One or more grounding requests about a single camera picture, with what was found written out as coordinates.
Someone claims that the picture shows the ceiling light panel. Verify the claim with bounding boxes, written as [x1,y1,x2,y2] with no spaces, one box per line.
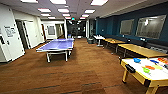
[49,0,68,5]
[20,0,39,4]
[57,8,70,14]
[90,0,109,7]
[84,9,96,14]
[81,14,90,18]
[37,8,52,13]
[62,13,72,18]
[40,13,53,17]

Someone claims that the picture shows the dark grey floor bin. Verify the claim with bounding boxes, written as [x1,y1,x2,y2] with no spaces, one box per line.
[87,37,95,45]

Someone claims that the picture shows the small white table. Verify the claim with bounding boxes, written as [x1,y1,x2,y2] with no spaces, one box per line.
[93,34,106,47]

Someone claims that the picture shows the white table with colourful dishes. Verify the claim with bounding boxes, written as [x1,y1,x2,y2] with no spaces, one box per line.
[119,57,168,94]

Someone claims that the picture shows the blue plastic bowl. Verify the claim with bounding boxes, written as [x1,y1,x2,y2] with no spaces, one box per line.
[133,57,142,64]

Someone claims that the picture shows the white framed hallway window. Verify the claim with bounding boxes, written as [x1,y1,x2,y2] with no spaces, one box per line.
[46,25,56,36]

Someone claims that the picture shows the blue ping pong table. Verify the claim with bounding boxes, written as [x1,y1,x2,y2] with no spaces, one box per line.
[35,38,75,63]

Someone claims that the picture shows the long wooden table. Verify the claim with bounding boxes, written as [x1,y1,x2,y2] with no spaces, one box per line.
[104,37,127,53]
[117,43,168,60]

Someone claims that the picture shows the white wall notice paper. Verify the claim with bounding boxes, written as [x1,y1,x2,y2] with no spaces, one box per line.
[3,25,17,39]

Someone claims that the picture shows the interior glass window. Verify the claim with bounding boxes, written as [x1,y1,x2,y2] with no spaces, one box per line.
[119,18,136,36]
[135,14,167,40]

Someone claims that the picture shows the orange snack packets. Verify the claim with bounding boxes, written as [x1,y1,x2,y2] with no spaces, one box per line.
[157,57,168,65]

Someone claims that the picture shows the small flat blue object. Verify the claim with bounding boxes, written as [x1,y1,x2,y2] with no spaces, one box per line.
[149,59,160,64]

